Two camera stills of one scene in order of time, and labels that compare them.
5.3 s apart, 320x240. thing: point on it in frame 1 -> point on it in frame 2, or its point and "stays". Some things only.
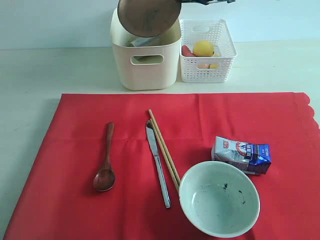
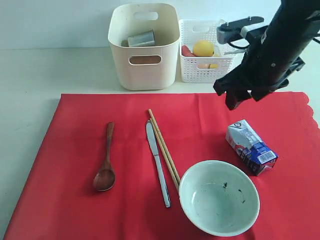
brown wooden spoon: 105,179 stays
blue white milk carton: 253,159 -> 245,142
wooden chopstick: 164,156 stays
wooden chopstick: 174,168 stays
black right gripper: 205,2 -> 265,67
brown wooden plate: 148,18 -> 145,59
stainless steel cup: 145,41 -> 145,39
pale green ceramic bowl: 220,199 stays
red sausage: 185,51 stays
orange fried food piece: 203,66 stays
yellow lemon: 203,48 stays
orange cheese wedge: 214,66 stays
